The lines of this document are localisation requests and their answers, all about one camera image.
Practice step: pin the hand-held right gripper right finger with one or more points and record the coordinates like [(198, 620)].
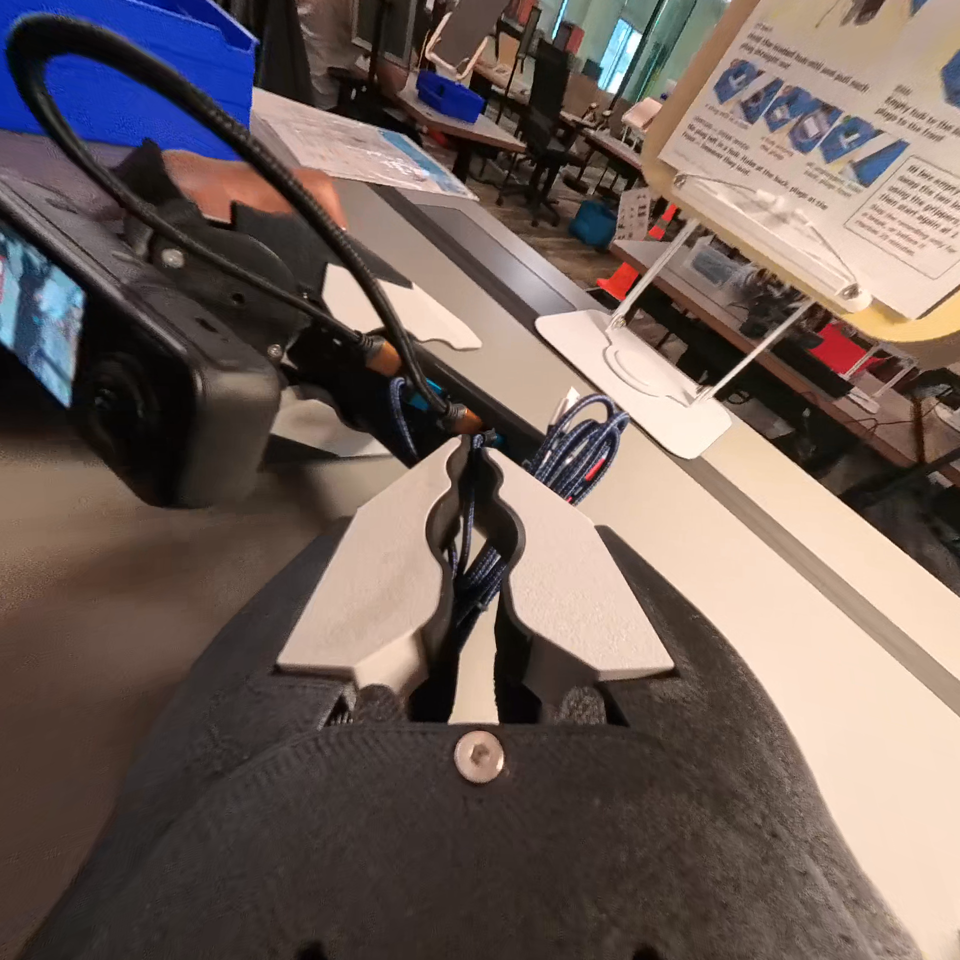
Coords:
[(592, 600)]

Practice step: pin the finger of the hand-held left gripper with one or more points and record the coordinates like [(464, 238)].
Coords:
[(315, 431), (435, 322)]

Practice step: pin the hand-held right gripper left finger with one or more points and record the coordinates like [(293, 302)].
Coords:
[(360, 600)]

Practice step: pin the blue plastic bin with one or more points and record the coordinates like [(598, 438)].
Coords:
[(450, 97), (150, 97)]

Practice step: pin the orange traffic cone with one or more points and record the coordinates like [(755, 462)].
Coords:
[(619, 281)]

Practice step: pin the wooden office desk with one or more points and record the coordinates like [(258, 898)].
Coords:
[(480, 135)]

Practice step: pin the printed paper sheets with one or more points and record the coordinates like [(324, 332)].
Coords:
[(337, 150)]

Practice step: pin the black mesh office chair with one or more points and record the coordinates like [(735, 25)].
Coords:
[(547, 90)]

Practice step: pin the grey monitor back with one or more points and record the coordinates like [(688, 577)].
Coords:
[(472, 30)]

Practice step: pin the black jacket on chair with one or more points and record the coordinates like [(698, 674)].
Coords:
[(281, 52)]

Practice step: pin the red flat box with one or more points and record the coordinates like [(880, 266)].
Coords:
[(840, 349)]

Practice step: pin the cardboard clipboard with paper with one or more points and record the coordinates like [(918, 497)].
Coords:
[(825, 112)]

